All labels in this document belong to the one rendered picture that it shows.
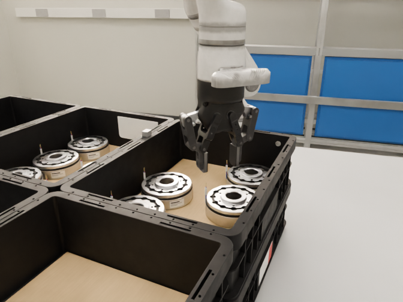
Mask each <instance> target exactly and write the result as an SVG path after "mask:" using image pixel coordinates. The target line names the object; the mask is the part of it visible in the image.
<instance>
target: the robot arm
mask: <svg viewBox="0 0 403 302"><path fill-rule="evenodd" d="M184 9H185V13H186V15H187V16H188V18H189V20H190V22H191V24H192V26H193V28H194V29H195V31H196V32H197V34H198V35H199V52H198V57H197V99H198V104H197V108H196V110H195V111H194V112H191V113H188V114H185V113H181V114H180V115H179V120H180V123H181V128H182V134H183V137H184V143H185V145H186V146H187V147H188V148H189V149H190V150H192V151H196V166H197V167H198V168H199V169H200V170H201V171H202V172H203V173H206V172H207V167H208V152H207V148H208V147H209V143H210V141H212V140H213V138H214V135H215V134H216V133H219V132H222V131H226V132H228V134H229V136H230V139H231V141H232V143H230V159H229V161H230V163H231V164H232V165H233V166H234V167H235V166H238V165H239V162H240V161H241V156H242V145H243V144H244V143H245V142H247V141H251V140H252V139H253V135H254V131H255V126H256V123H257V118H258V112H259V109H258V108H257V107H254V106H252V105H250V104H247V102H246V101H245V99H244V97H250V96H253V95H255V94H256V93H257V92H258V91H259V88H260V86H261V84H268V83H270V71H269V70H268V69H267V68H258V67H257V65H256V64H255V62H254V60H253V58H252V57H251V55H250V54H249V52H248V51H247V49H246V47H245V34H246V9H245V7H244V6H243V5H242V4H240V3H238V2H234V1H230V0H184ZM197 119H199V121H201V124H200V127H199V130H198V137H197V139H196V137H195V133H194V127H193V126H195V125H196V120H197ZM207 130H208V131H207Z"/></svg>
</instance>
